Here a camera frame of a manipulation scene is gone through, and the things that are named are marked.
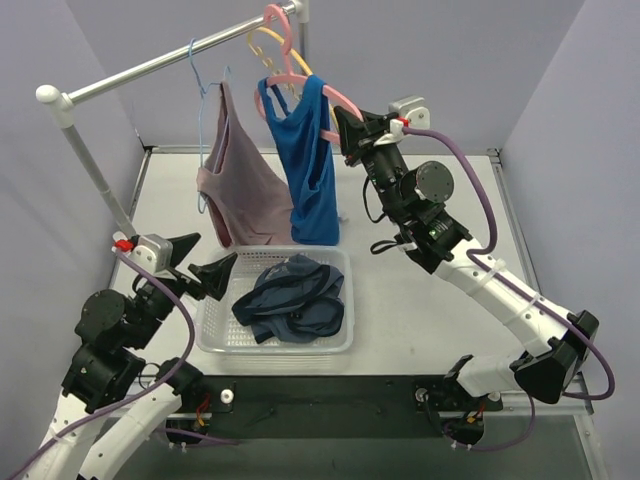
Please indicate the mauve pink tank top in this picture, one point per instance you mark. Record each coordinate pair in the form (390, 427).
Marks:
(247, 202)

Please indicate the yellow plastic hanger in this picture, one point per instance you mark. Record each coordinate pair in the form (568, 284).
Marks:
(273, 65)

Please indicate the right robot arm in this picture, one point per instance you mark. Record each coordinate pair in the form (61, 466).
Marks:
(555, 341)

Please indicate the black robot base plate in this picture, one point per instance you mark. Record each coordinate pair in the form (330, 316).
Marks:
(323, 407)

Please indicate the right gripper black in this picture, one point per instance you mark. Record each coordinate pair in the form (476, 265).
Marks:
(368, 138)

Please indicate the white metal clothes rack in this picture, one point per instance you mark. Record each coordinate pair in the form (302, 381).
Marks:
(79, 42)

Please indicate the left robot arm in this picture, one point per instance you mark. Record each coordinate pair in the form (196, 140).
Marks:
(98, 423)

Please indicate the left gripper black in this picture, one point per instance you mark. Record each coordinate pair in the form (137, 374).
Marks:
(185, 273)

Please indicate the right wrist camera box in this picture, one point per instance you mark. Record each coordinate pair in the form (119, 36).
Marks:
(407, 112)

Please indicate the dark navy tank top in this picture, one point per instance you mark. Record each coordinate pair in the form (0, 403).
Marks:
(294, 301)

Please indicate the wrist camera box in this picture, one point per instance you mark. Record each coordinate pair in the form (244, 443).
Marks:
(407, 112)
(150, 252)

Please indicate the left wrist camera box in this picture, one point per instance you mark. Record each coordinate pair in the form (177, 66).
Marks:
(150, 252)

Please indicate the light blue wire hanger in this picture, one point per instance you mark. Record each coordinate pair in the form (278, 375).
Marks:
(203, 90)

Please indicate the royal blue tank top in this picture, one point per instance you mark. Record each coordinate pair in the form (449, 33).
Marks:
(307, 160)

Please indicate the white perforated plastic basket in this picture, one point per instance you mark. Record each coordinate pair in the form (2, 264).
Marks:
(218, 330)

